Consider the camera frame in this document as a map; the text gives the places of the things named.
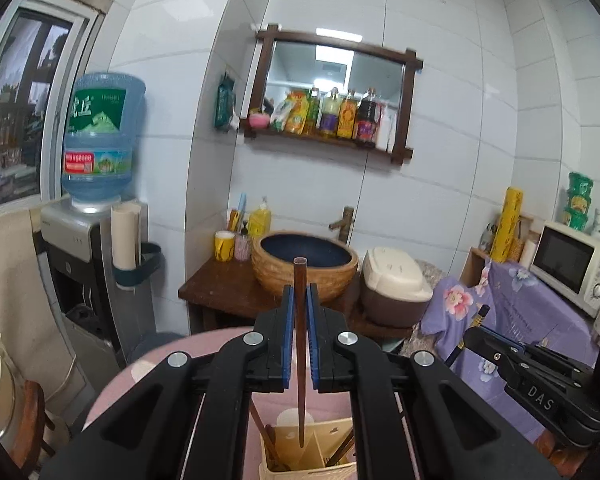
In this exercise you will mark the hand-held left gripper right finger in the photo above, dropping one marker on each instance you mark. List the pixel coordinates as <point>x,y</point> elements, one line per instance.
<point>313,340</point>

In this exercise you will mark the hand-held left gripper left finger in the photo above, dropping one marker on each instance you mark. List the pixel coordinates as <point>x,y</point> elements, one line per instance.
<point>289,340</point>

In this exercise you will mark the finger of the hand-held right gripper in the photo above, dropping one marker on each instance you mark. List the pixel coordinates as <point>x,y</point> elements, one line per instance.
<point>550,355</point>
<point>485,352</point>

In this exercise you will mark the reddish brown wooden chopstick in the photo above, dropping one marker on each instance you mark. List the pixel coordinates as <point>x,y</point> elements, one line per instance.
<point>274,447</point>
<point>260,425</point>
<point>300,310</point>

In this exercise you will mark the dark chopstick with gold band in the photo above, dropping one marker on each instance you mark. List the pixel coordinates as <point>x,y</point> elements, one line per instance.
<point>481,314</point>
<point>342,447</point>
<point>346,452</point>

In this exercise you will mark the cream plastic utensil holder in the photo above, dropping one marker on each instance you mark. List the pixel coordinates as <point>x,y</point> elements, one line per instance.
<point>307,472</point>

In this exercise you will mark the purple floral cloth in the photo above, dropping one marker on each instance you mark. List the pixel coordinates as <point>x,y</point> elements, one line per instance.
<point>505,320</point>

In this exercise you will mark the woven basket sink basin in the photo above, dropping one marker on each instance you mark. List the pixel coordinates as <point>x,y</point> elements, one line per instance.
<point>280,280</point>

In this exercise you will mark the wooden storage box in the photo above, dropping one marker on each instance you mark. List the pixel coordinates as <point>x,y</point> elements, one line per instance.
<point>475,265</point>

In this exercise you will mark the dark wooden sink counter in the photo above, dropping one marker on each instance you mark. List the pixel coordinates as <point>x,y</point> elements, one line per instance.
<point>215,290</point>

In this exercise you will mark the white microwave oven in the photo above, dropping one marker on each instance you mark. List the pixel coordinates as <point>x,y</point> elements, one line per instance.
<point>565,260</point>

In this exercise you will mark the grey patterned cloth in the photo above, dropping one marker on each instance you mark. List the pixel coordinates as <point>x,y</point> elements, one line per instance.
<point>430,272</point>

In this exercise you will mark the brown and cream rice cooker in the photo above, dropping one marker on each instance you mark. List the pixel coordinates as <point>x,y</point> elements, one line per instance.
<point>395,285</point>

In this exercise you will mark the white paper roll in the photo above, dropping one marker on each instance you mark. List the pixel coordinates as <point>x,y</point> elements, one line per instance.
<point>528,255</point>

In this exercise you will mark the yellow toothbrush cup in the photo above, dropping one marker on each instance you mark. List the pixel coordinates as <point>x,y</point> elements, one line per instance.
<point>225,247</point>

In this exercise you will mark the bronze faucet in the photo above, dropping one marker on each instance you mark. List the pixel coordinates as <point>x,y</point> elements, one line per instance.
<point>344,225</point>

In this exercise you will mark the yellow soap pump bottle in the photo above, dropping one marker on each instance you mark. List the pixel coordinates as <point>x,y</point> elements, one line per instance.
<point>259,220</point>

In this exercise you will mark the yellow wrapped roll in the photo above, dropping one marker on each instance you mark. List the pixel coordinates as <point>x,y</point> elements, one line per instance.
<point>507,225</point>

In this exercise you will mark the green instant noodle cup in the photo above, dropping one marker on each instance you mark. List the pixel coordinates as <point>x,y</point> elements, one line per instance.
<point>581,184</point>
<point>578,203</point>
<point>575,220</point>

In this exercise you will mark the blue toothbrush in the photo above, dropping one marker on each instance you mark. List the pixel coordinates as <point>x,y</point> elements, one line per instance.
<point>241,207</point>

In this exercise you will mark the pink polka dot tablecloth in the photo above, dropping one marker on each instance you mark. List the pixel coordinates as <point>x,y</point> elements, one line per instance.
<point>140,375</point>

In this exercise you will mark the dark teal cup holder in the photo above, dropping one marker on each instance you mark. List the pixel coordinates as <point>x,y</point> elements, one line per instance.
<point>147,265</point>

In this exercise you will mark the cream paper cup tube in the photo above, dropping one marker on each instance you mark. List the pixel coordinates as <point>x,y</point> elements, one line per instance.
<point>125,235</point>

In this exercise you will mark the small pink bowl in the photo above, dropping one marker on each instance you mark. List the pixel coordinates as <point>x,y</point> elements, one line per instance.
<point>259,120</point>

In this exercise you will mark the amber oil bottle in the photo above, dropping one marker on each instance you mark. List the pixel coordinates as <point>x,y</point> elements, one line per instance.
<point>347,117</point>

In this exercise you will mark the white squeeze bottle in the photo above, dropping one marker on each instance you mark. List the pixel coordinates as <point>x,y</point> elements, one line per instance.
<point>387,127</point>

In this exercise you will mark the yellow bottle with purple label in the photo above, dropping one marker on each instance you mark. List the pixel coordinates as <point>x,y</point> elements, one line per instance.
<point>330,115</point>

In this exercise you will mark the dark soy sauce bottle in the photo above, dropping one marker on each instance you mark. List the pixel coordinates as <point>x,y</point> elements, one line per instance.
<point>366,120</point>

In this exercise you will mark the green glass bottle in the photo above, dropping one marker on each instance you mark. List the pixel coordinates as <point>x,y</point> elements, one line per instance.
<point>313,112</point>

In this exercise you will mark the grey water dispenser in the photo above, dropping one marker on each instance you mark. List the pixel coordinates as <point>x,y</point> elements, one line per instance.
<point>75,260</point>

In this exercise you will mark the green hanging packet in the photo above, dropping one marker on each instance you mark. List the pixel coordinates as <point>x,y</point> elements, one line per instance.
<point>225,102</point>

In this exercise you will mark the dark wooden stool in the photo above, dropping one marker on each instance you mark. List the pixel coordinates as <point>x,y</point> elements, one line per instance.
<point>32,420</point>

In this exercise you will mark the wooden framed mirror shelf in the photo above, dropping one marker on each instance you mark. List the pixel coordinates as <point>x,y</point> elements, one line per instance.
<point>305,67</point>

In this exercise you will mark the blue water cooler bottle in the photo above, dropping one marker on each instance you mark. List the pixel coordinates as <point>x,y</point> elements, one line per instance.
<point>100,135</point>

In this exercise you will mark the white framed window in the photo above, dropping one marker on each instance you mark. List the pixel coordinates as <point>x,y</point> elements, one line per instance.
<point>20,110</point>

